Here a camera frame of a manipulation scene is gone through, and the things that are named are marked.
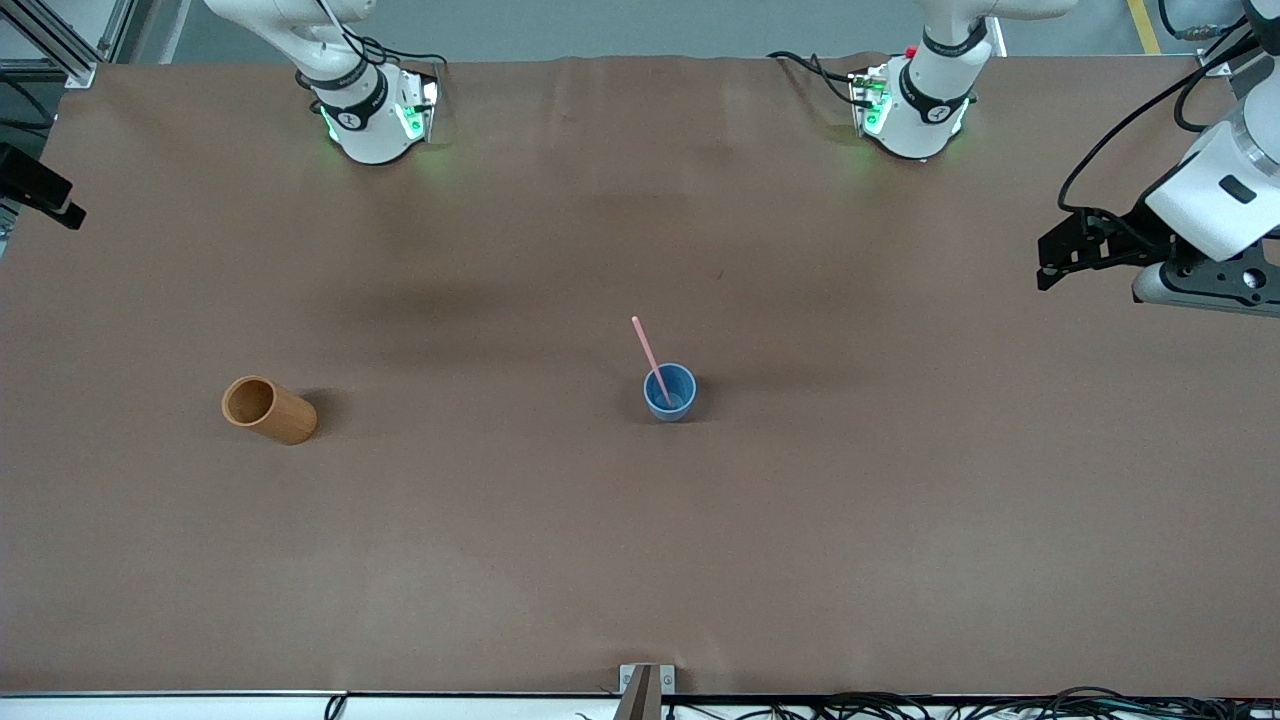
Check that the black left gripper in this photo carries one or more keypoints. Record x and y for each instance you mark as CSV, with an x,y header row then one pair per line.
x,y
1128,232

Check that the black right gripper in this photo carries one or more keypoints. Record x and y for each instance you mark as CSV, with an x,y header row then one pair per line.
x,y
31,178

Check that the blue cup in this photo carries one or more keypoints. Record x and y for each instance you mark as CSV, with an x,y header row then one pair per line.
x,y
682,385

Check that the pink chopstick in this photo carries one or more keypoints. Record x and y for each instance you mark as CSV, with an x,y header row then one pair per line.
x,y
648,350

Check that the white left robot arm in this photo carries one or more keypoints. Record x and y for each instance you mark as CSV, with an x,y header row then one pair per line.
x,y
930,95

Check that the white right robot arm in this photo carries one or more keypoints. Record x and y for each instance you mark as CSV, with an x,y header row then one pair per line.
x,y
355,105

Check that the brown wooden cup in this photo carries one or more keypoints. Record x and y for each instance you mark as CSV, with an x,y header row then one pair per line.
x,y
280,415

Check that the brown table cover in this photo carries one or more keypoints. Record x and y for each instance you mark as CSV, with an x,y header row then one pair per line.
x,y
640,550

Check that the aluminium frame profile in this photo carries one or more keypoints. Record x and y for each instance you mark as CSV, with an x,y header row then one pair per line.
x,y
50,35

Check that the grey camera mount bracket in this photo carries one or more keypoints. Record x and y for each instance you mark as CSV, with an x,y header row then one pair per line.
x,y
645,690

